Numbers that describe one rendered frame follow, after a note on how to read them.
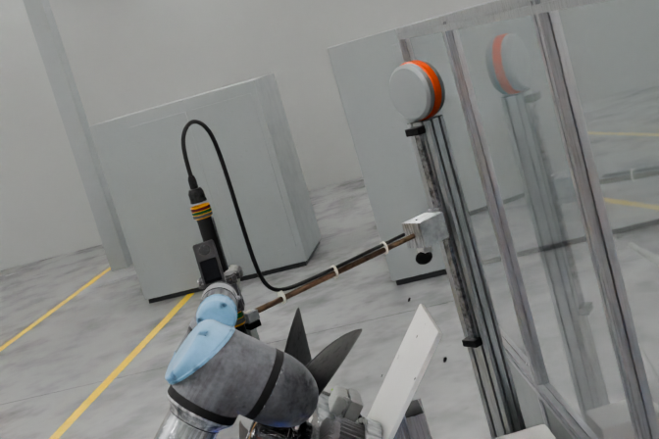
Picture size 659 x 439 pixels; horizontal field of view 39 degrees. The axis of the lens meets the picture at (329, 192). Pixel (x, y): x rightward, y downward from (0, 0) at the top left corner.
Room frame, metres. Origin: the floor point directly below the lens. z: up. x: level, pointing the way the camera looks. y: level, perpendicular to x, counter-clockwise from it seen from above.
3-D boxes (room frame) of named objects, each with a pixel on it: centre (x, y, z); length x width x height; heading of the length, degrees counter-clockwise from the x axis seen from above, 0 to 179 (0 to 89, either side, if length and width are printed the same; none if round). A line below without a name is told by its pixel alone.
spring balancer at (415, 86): (2.47, -0.30, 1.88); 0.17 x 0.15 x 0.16; 1
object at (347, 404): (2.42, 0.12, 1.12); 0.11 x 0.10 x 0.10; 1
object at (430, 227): (2.42, -0.22, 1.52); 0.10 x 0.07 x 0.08; 126
